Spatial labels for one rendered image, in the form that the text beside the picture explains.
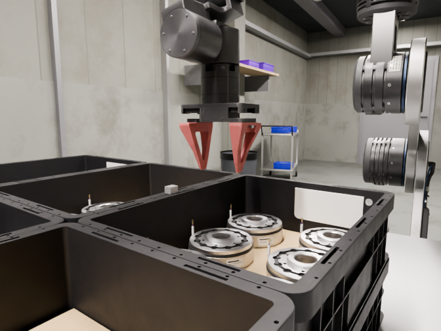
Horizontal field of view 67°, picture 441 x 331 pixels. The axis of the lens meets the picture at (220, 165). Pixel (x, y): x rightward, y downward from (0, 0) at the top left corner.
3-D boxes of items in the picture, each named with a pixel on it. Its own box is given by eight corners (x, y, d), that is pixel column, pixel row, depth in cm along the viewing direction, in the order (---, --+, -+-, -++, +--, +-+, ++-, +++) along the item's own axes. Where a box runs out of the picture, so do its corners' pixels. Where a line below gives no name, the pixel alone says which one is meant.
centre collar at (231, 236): (215, 231, 56) (215, 228, 56) (241, 236, 54) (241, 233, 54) (199, 241, 52) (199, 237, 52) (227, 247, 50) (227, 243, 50)
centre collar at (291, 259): (294, 252, 48) (294, 247, 48) (329, 261, 45) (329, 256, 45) (280, 264, 44) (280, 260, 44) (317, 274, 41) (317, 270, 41)
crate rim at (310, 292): (243, 184, 73) (243, 173, 73) (395, 205, 56) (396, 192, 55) (72, 238, 41) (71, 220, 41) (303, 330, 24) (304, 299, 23)
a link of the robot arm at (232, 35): (246, 25, 49) (213, 31, 51) (222, 12, 43) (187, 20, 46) (246, 74, 50) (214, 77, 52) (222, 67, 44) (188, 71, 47)
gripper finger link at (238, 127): (242, 176, 45) (242, 107, 44) (198, 173, 49) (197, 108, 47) (262, 170, 51) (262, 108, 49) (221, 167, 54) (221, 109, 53)
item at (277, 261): (285, 245, 52) (285, 242, 51) (353, 261, 46) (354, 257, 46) (254, 270, 43) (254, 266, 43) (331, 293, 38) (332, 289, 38)
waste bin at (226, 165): (226, 205, 391) (227, 154, 382) (215, 196, 436) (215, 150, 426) (262, 201, 406) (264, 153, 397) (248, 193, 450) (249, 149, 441)
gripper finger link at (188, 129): (219, 175, 47) (218, 107, 45) (178, 171, 50) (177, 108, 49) (241, 169, 53) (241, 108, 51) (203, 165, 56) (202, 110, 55)
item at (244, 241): (210, 227, 60) (210, 224, 60) (262, 237, 55) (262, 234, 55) (176, 246, 51) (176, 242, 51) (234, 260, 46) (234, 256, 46)
